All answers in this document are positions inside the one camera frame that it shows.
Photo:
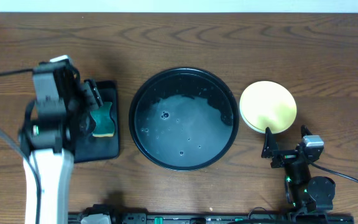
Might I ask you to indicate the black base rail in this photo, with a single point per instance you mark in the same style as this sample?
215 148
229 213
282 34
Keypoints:
107 214

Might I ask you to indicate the green scouring sponge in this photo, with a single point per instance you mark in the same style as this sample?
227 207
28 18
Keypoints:
104 125

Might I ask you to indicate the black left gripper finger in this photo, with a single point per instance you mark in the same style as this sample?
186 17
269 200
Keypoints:
91 94
87 125

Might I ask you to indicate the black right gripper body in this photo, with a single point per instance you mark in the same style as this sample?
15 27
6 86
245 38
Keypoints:
281 157

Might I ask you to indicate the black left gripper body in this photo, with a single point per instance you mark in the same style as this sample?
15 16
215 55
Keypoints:
89 94

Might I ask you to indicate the black rectangular tray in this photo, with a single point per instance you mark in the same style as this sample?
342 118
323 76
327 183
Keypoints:
90 148

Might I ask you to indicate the yellow plate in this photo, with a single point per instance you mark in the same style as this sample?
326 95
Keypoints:
266 104

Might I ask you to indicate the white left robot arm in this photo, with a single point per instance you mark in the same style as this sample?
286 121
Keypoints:
48 176

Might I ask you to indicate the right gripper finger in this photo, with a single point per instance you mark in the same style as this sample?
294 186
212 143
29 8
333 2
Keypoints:
270 147
305 131

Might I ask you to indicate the black round tray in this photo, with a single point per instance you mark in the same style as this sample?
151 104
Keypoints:
184 119

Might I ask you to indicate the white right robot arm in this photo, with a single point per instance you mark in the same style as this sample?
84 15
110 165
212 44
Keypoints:
311 197

